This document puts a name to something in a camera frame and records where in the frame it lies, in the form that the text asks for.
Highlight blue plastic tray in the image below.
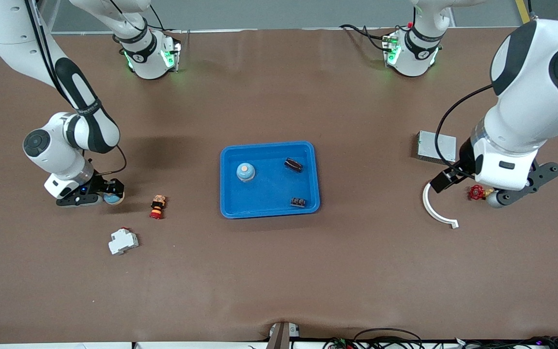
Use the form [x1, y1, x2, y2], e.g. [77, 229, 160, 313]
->
[219, 141, 321, 220]

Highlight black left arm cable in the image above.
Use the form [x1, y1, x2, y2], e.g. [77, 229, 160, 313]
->
[434, 85, 495, 175]

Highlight black cable bundle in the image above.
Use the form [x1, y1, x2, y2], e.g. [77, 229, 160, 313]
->
[453, 335, 558, 349]
[323, 328, 425, 349]

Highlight metal camera stand bracket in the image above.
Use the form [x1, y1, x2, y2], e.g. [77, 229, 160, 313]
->
[267, 321, 300, 349]

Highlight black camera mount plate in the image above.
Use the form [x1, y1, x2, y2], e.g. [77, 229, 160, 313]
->
[496, 162, 558, 206]
[56, 190, 101, 207]

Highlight black base cables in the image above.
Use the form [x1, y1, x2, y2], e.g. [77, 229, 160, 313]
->
[340, 23, 393, 51]
[149, 4, 184, 35]

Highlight white circuit breaker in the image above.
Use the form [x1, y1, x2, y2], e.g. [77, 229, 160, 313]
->
[108, 227, 140, 256]

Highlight black left base cables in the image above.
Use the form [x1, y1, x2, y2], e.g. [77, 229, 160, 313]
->
[340, 23, 393, 51]

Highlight orange red emergency stop button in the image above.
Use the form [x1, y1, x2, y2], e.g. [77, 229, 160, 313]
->
[150, 195, 167, 220]

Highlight black right base cables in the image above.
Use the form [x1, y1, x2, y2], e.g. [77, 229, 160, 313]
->
[149, 4, 184, 35]

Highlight grey metal box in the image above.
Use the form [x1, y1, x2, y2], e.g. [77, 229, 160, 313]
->
[415, 130, 457, 165]

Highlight red handle brass valve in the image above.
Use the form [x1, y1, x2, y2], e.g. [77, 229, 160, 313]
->
[468, 184, 493, 202]

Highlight brown table mat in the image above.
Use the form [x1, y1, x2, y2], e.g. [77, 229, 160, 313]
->
[0, 27, 558, 345]

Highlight black left camera mount plate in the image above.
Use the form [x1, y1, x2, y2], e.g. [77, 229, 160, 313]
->
[496, 162, 558, 206]

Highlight white curved bracket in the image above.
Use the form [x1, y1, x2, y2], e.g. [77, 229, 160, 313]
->
[422, 182, 460, 229]

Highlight black right camera mount plate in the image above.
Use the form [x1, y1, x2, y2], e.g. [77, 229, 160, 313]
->
[56, 190, 101, 207]

